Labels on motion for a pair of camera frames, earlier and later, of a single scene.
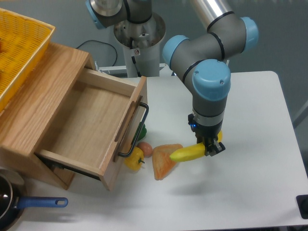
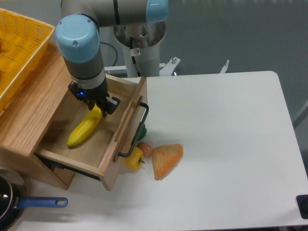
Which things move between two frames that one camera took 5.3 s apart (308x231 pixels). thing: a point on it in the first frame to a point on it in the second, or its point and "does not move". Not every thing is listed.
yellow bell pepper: [134, 161] does not move
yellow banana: [191, 151] to [91, 121]
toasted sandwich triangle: [161, 162] does not move
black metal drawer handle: [138, 132] does not move
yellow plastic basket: [23, 42] does not move
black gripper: [205, 134] to [98, 95]
